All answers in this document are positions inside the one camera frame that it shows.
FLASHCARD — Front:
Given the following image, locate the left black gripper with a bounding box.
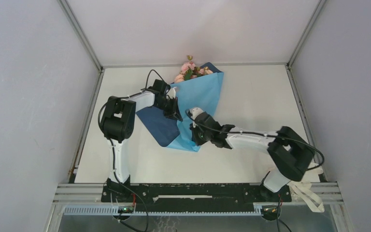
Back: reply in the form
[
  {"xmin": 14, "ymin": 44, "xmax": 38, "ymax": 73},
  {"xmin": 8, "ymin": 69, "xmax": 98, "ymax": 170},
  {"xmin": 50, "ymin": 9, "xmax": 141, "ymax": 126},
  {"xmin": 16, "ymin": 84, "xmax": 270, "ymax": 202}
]
[{"xmin": 154, "ymin": 97, "xmax": 182, "ymax": 122}]

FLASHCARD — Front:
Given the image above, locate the pink rose stem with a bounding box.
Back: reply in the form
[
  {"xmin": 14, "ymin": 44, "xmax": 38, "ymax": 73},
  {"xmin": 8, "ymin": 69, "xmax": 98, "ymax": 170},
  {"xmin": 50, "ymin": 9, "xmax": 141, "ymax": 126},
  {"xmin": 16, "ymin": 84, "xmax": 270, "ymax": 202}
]
[
  {"xmin": 181, "ymin": 55, "xmax": 197, "ymax": 81},
  {"xmin": 198, "ymin": 67, "xmax": 214, "ymax": 76},
  {"xmin": 174, "ymin": 74, "xmax": 185, "ymax": 83}
]

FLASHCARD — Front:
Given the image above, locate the blue wrapping paper sheet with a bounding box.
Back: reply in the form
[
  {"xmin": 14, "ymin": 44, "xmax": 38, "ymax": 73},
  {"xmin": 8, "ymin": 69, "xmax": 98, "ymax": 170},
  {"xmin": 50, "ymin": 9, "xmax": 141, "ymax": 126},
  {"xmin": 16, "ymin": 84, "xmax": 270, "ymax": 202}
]
[{"xmin": 136, "ymin": 62, "xmax": 224, "ymax": 152}]

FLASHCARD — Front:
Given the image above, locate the cream ribbon strap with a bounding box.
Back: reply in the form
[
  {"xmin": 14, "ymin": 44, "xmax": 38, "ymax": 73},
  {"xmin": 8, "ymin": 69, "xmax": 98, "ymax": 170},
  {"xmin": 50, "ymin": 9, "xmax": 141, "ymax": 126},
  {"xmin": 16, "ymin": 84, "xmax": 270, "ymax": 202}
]
[{"xmin": 269, "ymin": 161, "xmax": 325, "ymax": 214}]

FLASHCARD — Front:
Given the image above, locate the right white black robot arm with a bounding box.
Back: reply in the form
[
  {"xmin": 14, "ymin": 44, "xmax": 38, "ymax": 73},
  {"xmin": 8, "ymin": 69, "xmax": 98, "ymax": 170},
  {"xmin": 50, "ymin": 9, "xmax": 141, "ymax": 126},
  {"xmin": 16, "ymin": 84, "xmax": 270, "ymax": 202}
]
[{"xmin": 185, "ymin": 107, "xmax": 317, "ymax": 201}]

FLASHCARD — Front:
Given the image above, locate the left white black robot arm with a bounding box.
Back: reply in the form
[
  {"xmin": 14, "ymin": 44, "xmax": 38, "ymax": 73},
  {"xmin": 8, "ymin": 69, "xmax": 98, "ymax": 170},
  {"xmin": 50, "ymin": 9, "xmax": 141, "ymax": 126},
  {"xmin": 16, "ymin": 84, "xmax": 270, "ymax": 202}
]
[{"xmin": 98, "ymin": 89, "xmax": 183, "ymax": 202}]

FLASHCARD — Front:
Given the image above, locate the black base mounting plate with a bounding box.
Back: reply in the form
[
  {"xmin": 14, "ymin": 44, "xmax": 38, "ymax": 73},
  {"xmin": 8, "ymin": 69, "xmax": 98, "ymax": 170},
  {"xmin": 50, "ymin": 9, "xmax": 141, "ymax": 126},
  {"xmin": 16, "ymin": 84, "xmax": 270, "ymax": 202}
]
[{"xmin": 101, "ymin": 182, "xmax": 292, "ymax": 214}]

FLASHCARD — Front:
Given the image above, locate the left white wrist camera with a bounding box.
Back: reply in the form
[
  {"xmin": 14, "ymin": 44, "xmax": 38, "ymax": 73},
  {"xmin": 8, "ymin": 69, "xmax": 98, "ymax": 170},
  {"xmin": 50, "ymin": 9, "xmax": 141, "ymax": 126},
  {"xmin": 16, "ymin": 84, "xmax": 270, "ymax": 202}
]
[{"xmin": 166, "ymin": 87, "xmax": 178, "ymax": 99}]

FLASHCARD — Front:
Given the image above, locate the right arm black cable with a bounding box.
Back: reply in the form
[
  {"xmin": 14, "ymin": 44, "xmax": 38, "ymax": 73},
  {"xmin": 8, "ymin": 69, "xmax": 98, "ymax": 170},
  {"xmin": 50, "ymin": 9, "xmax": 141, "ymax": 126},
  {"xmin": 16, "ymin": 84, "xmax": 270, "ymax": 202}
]
[{"xmin": 185, "ymin": 110, "xmax": 325, "ymax": 172}]

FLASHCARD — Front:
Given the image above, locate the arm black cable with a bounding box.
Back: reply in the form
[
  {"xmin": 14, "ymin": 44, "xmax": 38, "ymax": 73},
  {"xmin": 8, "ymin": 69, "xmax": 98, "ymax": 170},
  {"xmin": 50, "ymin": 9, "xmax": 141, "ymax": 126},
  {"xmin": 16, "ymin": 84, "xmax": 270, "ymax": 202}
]
[
  {"xmin": 98, "ymin": 69, "xmax": 170, "ymax": 185},
  {"xmin": 185, "ymin": 110, "xmax": 325, "ymax": 172}
]

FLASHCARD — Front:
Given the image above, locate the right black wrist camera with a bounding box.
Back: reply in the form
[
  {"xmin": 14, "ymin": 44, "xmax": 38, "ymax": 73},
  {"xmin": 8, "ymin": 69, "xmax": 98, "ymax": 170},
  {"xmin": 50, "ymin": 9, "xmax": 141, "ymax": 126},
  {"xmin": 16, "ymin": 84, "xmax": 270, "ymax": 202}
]
[{"xmin": 186, "ymin": 107, "xmax": 204, "ymax": 120}]

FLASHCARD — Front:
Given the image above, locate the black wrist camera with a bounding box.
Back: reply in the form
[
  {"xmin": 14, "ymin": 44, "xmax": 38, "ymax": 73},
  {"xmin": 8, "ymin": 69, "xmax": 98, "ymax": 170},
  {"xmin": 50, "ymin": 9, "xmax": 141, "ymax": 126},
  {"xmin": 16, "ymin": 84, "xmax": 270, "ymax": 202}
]
[
  {"xmin": 149, "ymin": 79, "xmax": 171, "ymax": 95},
  {"xmin": 186, "ymin": 107, "xmax": 204, "ymax": 120}
]

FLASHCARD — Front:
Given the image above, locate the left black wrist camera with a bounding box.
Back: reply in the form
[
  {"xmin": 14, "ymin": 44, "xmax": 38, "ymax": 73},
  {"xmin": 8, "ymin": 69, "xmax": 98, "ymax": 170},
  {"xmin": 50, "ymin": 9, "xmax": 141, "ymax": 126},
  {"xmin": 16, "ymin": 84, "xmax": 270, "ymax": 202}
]
[{"xmin": 149, "ymin": 79, "xmax": 171, "ymax": 95}]

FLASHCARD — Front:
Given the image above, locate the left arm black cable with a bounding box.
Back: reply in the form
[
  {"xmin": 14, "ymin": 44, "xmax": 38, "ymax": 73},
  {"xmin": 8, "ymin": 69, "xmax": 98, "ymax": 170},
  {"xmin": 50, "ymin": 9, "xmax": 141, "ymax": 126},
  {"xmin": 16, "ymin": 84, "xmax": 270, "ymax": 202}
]
[{"xmin": 98, "ymin": 69, "xmax": 170, "ymax": 185}]

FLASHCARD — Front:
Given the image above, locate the aluminium front frame rail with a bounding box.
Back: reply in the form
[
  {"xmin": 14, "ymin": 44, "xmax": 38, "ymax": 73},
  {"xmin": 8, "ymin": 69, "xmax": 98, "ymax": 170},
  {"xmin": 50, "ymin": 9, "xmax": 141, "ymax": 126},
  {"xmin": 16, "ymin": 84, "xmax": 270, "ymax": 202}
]
[{"xmin": 54, "ymin": 182, "xmax": 344, "ymax": 204}]

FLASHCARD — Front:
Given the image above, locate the white slotted cable duct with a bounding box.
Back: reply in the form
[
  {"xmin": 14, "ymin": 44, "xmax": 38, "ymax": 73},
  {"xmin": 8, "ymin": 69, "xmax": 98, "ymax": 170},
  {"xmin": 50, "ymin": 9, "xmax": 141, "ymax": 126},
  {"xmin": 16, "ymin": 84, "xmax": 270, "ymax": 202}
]
[{"xmin": 63, "ymin": 205, "xmax": 263, "ymax": 216}]

